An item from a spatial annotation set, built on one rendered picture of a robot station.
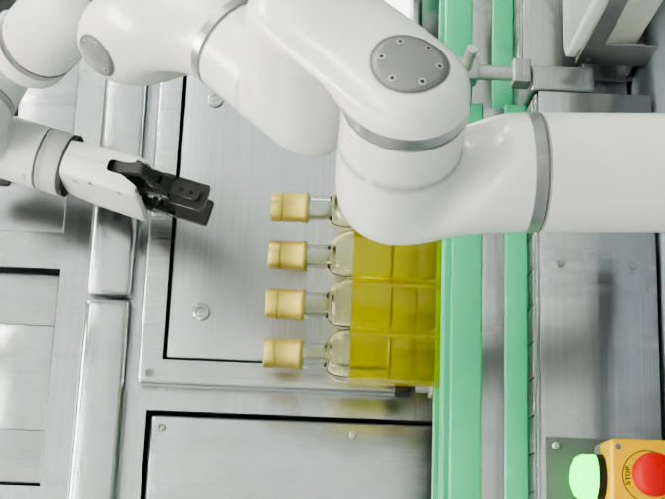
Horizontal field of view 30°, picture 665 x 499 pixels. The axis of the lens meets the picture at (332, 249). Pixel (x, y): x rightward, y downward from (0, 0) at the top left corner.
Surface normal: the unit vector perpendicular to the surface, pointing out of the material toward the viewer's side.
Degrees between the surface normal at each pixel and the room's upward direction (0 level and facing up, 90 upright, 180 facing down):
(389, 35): 93
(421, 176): 109
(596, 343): 90
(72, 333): 90
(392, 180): 84
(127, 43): 68
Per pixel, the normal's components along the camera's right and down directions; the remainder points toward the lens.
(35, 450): 0.02, -0.25
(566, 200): 0.05, 0.45
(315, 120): 0.25, 0.78
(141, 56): -0.27, 0.78
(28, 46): -0.48, 0.64
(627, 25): -0.04, 0.97
